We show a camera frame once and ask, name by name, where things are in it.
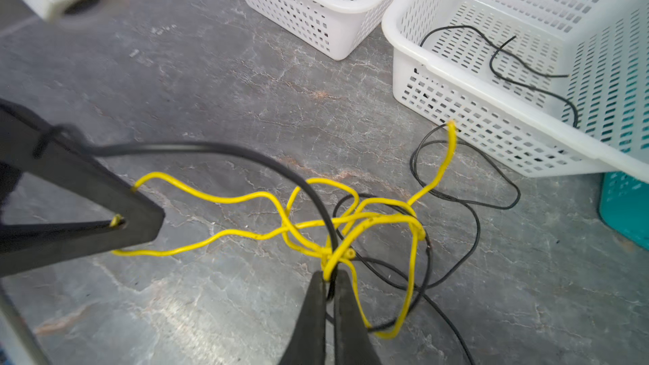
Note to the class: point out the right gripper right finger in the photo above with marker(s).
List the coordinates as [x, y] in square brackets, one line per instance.
[352, 343]

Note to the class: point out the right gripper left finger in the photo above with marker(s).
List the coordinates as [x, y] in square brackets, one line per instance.
[308, 342]

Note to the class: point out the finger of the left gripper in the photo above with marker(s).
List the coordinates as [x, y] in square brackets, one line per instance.
[28, 247]
[32, 145]

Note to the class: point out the teal plastic basket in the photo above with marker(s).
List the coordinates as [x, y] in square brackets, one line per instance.
[623, 206]

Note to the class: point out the middle white plastic basket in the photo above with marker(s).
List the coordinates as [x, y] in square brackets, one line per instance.
[546, 87]

